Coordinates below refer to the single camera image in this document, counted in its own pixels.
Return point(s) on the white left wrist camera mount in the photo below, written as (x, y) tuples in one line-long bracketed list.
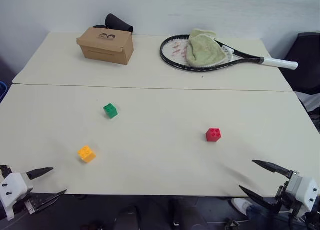
[(12, 187)]

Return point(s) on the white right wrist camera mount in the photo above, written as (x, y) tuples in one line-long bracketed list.
[(306, 190)]

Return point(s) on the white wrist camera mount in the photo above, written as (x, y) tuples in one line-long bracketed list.
[(306, 190), (12, 187)]

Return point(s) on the black chair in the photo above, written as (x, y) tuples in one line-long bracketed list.
[(306, 63)]

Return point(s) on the black rolled mat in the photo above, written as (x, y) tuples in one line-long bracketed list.
[(116, 24)]

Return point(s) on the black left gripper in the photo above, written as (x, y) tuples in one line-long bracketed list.
[(33, 198)]

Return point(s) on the brown cardboard box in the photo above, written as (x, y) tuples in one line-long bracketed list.
[(106, 46)]

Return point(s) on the white shoe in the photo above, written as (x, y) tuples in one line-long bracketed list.
[(240, 205)]

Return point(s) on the black white tennis racket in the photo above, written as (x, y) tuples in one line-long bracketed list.
[(250, 58)]

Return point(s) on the blue jeans leg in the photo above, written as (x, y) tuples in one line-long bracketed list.
[(265, 218)]

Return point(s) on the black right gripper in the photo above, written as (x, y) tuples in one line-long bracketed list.
[(283, 202)]

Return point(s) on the yellow toy brick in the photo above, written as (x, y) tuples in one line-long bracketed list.
[(86, 154)]

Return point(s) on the red toy brick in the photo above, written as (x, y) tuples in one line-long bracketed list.
[(213, 134)]

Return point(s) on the green toy brick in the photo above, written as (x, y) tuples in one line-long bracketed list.
[(110, 110)]

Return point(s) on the blue container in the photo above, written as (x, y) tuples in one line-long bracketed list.
[(2, 90)]

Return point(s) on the pale green towel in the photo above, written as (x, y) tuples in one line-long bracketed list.
[(203, 50)]

